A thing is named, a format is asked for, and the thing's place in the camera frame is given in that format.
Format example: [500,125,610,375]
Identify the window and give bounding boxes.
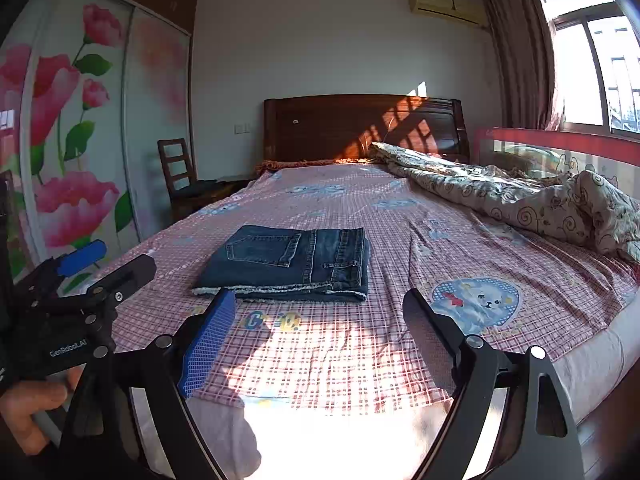
[540,0,640,136]

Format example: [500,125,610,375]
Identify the brown curtain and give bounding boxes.
[477,0,566,131]

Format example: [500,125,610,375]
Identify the blue denim pants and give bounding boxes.
[191,225,372,304]

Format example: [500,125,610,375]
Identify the bed with pink checked sheet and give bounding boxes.
[65,162,640,406]

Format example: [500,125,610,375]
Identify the dark wooden headboard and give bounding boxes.
[263,94,471,165]

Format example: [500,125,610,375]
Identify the orange fringed cloth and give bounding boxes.
[254,157,373,174]

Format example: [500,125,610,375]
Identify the person's left hand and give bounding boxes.
[0,365,87,457]

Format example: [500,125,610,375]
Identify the red bed guard rail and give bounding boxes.
[474,127,640,186]

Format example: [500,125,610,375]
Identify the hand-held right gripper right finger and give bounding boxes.
[402,287,584,480]

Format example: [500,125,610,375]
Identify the wall air conditioner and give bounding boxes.
[407,0,488,28]

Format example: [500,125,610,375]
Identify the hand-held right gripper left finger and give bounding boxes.
[60,287,237,480]

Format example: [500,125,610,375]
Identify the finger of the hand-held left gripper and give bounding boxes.
[15,239,108,307]
[86,253,157,307]

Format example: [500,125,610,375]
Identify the dark wooden chair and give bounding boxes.
[157,138,236,221]

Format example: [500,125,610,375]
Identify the beige swirl-patterned quilt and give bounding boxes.
[369,141,640,263]

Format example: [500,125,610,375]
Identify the flower-printed wardrobe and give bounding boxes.
[0,0,199,281]

